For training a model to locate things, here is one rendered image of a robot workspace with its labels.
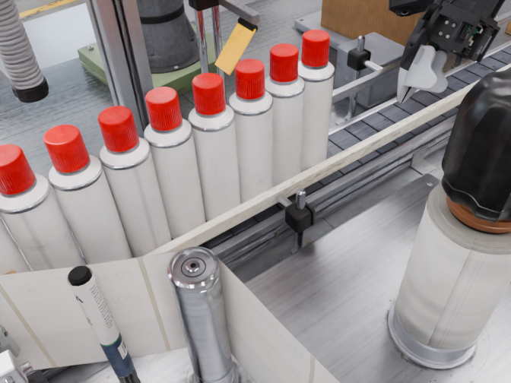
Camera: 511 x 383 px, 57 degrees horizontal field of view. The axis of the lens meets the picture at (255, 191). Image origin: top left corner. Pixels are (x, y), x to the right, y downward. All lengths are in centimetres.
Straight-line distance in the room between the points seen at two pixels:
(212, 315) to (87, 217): 19
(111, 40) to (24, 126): 44
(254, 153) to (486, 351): 33
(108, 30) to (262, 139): 21
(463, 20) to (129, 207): 50
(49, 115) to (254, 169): 52
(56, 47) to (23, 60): 72
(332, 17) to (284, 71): 60
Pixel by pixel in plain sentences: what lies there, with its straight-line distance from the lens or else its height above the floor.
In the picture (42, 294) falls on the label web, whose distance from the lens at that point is 41.
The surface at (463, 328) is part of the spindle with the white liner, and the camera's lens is 48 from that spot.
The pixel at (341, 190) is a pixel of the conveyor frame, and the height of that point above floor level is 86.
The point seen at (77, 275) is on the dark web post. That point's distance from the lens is 37.
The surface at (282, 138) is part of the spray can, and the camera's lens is 60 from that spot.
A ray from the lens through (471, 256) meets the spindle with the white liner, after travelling 40.
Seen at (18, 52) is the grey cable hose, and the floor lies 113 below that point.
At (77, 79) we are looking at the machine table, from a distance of 109.
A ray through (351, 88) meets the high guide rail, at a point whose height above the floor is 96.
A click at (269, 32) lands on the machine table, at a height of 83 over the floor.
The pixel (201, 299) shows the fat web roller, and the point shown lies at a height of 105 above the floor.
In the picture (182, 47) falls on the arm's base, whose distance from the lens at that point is 100.
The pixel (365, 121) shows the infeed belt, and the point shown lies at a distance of 81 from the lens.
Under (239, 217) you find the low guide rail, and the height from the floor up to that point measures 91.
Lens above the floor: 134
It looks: 44 degrees down
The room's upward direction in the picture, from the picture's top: 2 degrees counter-clockwise
